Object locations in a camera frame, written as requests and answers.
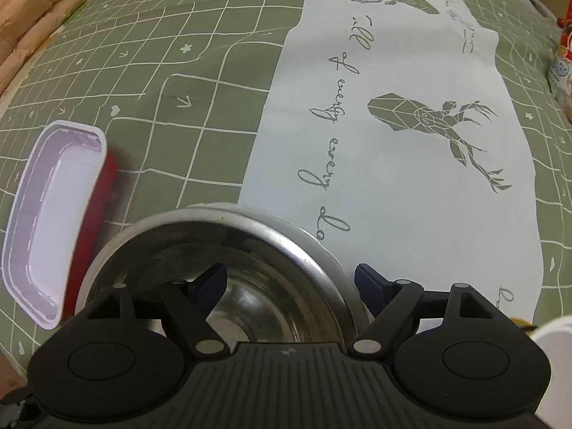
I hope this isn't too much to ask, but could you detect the green checked bedsheet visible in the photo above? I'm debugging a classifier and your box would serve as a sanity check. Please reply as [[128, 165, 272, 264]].
[[0, 0, 572, 396]]

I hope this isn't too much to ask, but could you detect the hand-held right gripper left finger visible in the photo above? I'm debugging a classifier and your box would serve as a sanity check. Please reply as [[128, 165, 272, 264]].
[[85, 263, 230, 360]]

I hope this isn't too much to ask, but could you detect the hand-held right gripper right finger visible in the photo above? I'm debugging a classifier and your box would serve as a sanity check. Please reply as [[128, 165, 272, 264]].
[[349, 265, 511, 361]]

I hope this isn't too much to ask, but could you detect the peach quilt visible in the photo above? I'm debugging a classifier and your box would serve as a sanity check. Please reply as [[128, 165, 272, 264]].
[[0, 0, 131, 99]]

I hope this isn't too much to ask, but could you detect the white printed table runner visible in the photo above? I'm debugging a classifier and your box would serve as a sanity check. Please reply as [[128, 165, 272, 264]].
[[237, 0, 544, 323]]

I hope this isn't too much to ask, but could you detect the white plastic tub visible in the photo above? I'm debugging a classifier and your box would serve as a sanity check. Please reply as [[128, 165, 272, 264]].
[[509, 315, 572, 429]]

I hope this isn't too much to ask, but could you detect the red rectangular tray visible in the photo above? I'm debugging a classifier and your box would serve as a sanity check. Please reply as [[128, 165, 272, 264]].
[[0, 120, 119, 330]]

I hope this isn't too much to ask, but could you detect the stainless steel bowl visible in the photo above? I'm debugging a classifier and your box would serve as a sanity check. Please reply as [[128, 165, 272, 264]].
[[71, 208, 358, 350]]

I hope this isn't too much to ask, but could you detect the red cereal bag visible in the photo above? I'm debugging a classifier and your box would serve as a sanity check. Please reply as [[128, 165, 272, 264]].
[[547, 11, 572, 122]]

